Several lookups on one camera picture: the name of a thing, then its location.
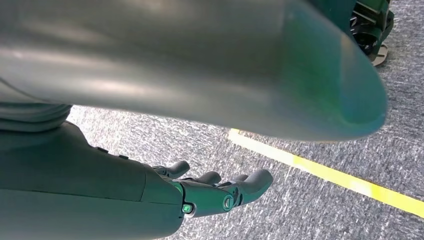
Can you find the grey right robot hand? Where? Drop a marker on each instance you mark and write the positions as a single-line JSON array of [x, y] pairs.
[[82, 185]]

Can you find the silver robot leg shell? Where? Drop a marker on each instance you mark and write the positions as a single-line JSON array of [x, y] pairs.
[[165, 66]]

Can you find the yellow floor tape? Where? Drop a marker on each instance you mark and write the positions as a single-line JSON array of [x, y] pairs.
[[331, 174]]

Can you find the black robot foot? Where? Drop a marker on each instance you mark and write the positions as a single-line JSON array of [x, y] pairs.
[[367, 26]]

